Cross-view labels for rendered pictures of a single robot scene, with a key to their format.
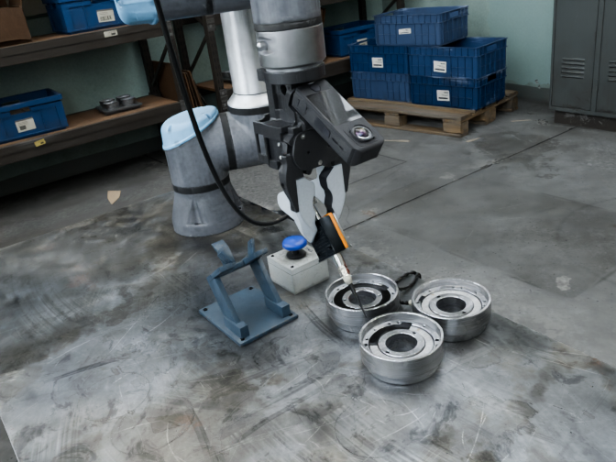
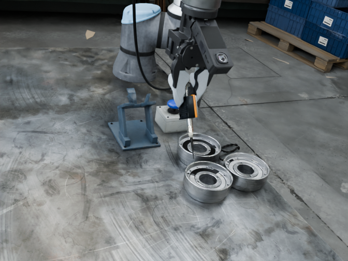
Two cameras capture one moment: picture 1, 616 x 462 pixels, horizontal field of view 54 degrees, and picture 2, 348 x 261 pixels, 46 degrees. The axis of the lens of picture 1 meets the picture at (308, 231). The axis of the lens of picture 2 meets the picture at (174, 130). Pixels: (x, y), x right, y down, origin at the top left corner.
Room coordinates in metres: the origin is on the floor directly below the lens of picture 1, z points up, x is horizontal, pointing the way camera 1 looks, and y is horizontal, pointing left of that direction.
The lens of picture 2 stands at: (-0.11, -0.06, 1.36)
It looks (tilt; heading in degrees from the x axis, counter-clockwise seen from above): 30 degrees down; 4
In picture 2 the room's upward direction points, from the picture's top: 10 degrees clockwise
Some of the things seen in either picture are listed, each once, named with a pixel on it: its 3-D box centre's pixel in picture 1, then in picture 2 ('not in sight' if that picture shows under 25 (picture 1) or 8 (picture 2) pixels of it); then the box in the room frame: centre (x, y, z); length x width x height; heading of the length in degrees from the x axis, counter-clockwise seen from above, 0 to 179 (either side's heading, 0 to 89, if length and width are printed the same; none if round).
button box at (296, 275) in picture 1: (296, 265); (171, 116); (0.87, 0.03, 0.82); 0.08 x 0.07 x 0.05; 33
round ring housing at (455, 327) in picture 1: (451, 309); (244, 172); (0.69, -0.18, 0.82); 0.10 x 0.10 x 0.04
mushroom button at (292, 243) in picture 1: (295, 252); (173, 110); (0.86, 0.02, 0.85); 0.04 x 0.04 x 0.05
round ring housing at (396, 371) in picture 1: (401, 347); (207, 182); (0.62, -0.10, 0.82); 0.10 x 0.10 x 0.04
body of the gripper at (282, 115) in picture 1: (296, 117); (192, 35); (0.70, 0.00, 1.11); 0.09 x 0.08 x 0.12; 34
